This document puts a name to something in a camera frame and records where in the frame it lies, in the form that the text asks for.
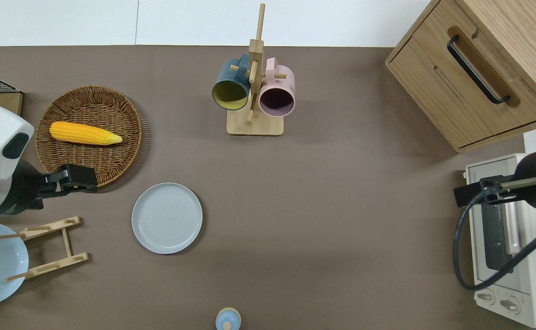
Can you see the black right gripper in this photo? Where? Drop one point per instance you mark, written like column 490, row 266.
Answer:
column 491, row 190

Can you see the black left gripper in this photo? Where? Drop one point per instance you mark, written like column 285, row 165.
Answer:
column 55, row 179

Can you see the gray round plate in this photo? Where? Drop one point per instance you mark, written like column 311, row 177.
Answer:
column 167, row 218

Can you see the round wicker basket tray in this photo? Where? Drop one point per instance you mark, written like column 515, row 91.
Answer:
column 89, row 160

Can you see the yellow corn cob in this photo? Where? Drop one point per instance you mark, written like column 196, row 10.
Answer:
column 84, row 133

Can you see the wooden dish rack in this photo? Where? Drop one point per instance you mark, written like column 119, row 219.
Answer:
column 66, row 240

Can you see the wooden drawer cabinet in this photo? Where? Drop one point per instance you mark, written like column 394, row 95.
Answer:
column 488, row 114

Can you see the cream oven knob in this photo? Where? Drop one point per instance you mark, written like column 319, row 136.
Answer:
column 484, row 296
column 508, row 305

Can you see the brown table mat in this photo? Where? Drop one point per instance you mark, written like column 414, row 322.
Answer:
column 341, row 220

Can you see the dark teal mug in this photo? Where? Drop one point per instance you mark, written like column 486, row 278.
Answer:
column 229, row 89

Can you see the wooden mug tree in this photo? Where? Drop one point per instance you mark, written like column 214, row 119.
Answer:
column 254, row 123

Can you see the blue bottle wooden cap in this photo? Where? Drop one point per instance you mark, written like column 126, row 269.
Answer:
column 228, row 320

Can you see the pink mug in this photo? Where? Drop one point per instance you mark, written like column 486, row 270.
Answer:
column 277, row 98

